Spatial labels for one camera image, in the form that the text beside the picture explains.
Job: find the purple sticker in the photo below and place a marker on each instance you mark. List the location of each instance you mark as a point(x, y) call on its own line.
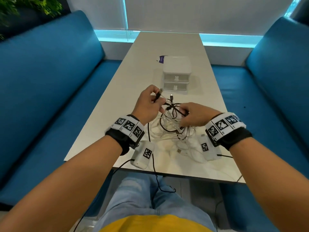
point(161, 59)

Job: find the white roller blind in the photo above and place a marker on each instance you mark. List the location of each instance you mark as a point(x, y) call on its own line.
point(205, 14)
point(96, 12)

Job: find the white charger on floor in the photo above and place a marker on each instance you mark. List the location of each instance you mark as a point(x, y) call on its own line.
point(224, 156)

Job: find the dark planter box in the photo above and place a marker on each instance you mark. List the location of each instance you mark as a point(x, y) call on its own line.
point(26, 21)

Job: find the black marker wristband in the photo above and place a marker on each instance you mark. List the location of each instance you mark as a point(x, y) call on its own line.
point(239, 141)
point(118, 140)

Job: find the person's right hand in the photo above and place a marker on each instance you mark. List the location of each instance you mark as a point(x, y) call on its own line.
point(200, 114)

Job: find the person's left forearm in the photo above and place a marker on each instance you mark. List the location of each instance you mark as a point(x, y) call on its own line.
point(60, 190)

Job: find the yellow shirt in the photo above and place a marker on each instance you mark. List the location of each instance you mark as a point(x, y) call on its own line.
point(157, 224)

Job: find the person's right forearm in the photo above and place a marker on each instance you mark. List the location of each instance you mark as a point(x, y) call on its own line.
point(270, 186)

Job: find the white mini drawer box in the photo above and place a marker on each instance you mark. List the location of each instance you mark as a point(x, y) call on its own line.
point(177, 63)

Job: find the blue jeans legs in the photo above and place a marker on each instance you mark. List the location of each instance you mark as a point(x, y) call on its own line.
point(130, 198)

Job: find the blue sofa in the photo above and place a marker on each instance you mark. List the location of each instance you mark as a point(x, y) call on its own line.
point(277, 99)
point(48, 94)

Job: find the green plant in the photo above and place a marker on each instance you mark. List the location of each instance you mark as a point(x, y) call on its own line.
point(45, 4)

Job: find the person's left hand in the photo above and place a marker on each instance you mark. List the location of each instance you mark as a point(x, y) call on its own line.
point(147, 108)

